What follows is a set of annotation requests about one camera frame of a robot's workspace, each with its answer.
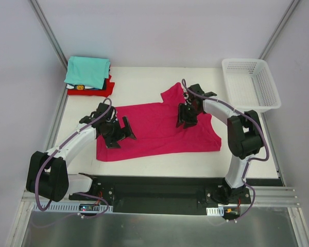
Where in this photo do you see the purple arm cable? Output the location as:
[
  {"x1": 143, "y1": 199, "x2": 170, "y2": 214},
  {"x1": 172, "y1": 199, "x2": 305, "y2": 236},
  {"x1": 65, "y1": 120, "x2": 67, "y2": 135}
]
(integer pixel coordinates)
[
  {"x1": 35, "y1": 98, "x2": 114, "y2": 211},
  {"x1": 181, "y1": 79, "x2": 270, "y2": 222}
]

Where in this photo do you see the folded teal t shirt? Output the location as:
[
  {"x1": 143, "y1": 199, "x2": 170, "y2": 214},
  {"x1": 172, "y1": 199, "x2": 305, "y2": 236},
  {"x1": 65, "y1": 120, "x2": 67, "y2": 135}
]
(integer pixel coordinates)
[{"x1": 64, "y1": 56, "x2": 110, "y2": 89}]

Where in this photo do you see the crimson pink t shirt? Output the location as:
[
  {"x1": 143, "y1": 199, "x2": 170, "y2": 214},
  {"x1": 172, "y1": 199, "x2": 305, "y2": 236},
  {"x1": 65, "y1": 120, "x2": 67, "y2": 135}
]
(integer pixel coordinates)
[{"x1": 96, "y1": 82, "x2": 221, "y2": 162}]

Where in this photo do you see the white plastic basket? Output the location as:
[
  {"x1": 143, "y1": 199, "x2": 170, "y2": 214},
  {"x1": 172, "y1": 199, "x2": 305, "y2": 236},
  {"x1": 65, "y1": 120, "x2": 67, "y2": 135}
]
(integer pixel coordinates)
[{"x1": 221, "y1": 58, "x2": 281, "y2": 113}]

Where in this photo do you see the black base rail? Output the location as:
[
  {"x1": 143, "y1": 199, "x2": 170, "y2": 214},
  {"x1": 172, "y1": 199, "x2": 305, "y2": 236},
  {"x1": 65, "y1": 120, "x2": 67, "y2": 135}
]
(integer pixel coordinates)
[{"x1": 57, "y1": 174, "x2": 258, "y2": 216}]

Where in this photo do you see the folded dark printed t shirt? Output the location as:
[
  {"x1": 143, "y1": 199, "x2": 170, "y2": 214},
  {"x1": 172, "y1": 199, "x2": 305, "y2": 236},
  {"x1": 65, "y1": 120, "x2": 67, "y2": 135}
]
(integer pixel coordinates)
[{"x1": 66, "y1": 84, "x2": 103, "y2": 95}]

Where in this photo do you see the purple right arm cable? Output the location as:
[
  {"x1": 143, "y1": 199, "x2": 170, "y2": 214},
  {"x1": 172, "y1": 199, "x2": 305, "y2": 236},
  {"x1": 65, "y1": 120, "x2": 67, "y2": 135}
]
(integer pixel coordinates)
[{"x1": 181, "y1": 79, "x2": 270, "y2": 222}]

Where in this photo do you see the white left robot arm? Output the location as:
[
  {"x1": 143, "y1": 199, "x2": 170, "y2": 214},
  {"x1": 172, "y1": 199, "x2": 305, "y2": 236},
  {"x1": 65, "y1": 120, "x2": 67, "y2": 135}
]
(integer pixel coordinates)
[{"x1": 26, "y1": 102, "x2": 136, "y2": 202}]

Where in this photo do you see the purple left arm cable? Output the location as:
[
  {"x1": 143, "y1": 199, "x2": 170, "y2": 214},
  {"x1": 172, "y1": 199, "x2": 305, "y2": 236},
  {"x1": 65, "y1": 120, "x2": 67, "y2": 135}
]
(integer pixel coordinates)
[{"x1": 35, "y1": 98, "x2": 114, "y2": 211}]

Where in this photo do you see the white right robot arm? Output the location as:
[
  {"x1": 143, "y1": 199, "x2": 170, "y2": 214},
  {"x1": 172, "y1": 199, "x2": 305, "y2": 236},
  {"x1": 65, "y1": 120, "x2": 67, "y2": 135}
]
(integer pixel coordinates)
[{"x1": 176, "y1": 79, "x2": 267, "y2": 205}]

